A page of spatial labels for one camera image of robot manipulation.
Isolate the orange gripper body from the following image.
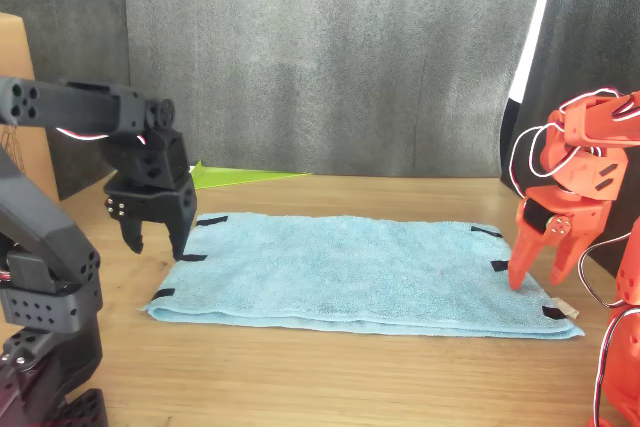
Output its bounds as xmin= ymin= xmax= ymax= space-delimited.
xmin=514 ymin=184 xmax=614 ymax=243

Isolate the grey felt side panel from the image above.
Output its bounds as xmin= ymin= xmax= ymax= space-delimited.
xmin=499 ymin=0 xmax=640 ymax=278
xmin=0 ymin=0 xmax=134 ymax=198

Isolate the servo cable of black arm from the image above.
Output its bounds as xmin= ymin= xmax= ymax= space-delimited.
xmin=53 ymin=125 xmax=147 ymax=146

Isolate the light blue towel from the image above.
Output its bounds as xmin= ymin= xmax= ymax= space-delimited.
xmin=141 ymin=211 xmax=585 ymax=340

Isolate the green plastic wedge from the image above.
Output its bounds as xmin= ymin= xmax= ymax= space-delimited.
xmin=188 ymin=160 xmax=312 ymax=191

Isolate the brown cardboard box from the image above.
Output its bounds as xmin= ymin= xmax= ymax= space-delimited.
xmin=0 ymin=12 xmax=60 ymax=201

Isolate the servo cable of orange arm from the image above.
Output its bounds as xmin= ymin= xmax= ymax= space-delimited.
xmin=508 ymin=87 xmax=640 ymax=427

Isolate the wide grey felt panel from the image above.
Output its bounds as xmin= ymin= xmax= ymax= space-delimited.
xmin=121 ymin=0 xmax=551 ymax=179

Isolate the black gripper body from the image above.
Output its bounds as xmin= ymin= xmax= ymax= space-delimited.
xmin=103 ymin=174 xmax=197 ymax=243

